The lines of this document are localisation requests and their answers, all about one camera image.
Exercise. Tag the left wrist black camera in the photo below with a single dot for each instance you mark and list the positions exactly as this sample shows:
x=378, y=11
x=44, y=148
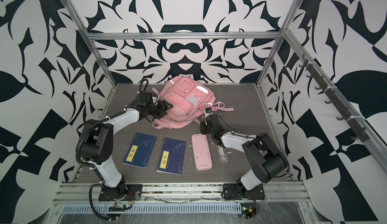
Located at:
x=147, y=97

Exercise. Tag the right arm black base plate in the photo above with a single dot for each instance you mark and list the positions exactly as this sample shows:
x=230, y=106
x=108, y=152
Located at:
x=238, y=192

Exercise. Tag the small circuit board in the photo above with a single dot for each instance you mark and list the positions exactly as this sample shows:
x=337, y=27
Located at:
x=120, y=207
x=249, y=212

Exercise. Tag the white slotted cable duct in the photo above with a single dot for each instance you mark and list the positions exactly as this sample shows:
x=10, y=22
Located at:
x=158, y=208

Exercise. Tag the clear plastic pen case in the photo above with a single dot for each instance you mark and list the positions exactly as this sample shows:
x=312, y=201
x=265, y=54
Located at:
x=222, y=153

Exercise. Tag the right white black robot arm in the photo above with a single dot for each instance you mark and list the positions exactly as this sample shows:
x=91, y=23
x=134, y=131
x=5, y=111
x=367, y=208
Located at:
x=266, y=160

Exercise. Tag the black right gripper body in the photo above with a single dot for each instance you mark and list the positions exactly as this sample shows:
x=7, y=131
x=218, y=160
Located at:
x=205, y=129

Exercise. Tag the pink student backpack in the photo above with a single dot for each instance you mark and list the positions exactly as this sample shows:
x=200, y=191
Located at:
x=189, y=99

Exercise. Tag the pink pencil case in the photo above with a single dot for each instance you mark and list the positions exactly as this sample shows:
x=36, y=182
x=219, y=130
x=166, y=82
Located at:
x=201, y=152

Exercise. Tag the aluminium frame rail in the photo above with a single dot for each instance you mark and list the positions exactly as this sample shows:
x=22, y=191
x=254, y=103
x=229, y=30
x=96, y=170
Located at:
x=275, y=191

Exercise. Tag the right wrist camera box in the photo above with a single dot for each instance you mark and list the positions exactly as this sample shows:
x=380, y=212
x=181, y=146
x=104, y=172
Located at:
x=208, y=112

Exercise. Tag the left small circuit board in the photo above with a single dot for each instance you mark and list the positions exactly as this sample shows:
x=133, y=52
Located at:
x=120, y=207

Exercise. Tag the navy blue notebook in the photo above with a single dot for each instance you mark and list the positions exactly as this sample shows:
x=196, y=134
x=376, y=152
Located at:
x=140, y=150
x=172, y=156

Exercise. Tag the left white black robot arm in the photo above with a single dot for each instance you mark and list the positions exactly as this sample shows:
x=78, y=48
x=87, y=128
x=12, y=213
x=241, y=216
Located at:
x=95, y=146

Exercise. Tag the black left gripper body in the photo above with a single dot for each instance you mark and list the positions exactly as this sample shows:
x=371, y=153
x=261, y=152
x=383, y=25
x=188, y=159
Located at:
x=153, y=109

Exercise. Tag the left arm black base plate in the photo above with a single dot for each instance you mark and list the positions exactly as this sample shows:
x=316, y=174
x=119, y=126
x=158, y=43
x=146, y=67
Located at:
x=129, y=192

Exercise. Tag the right small circuit board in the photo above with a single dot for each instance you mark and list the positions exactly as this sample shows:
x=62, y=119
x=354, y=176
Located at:
x=249, y=212

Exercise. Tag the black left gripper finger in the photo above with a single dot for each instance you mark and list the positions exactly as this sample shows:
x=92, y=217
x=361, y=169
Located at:
x=164, y=105
x=160, y=115

